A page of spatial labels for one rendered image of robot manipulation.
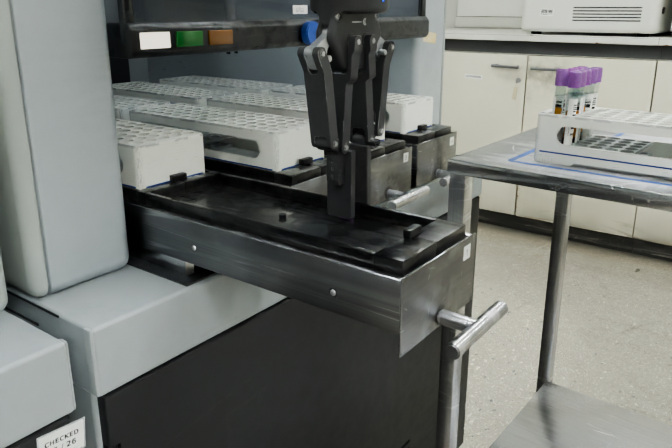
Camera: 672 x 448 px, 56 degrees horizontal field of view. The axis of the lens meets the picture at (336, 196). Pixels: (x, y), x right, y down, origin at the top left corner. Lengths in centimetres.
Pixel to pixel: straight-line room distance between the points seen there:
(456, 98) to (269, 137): 235
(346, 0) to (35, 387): 43
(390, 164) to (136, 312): 45
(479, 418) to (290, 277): 124
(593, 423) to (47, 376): 99
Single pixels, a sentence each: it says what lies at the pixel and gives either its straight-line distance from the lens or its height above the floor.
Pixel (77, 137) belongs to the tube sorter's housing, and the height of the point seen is 89.
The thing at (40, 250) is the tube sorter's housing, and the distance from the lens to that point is 68.
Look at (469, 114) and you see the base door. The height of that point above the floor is 53.
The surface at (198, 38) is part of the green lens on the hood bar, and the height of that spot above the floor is 98.
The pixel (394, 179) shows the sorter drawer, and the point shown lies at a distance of 96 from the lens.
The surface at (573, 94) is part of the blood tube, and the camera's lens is 85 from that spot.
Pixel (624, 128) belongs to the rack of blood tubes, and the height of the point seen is 87.
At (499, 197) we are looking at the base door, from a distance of 309.
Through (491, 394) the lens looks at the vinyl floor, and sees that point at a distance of 187.
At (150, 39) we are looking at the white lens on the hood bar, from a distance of 69.
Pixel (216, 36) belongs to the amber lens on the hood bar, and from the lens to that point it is 74.
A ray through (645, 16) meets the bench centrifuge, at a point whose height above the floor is 98.
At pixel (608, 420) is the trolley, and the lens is 135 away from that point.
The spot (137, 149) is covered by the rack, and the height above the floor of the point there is 86.
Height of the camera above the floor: 101
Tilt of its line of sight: 16 degrees down
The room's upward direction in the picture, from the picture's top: straight up
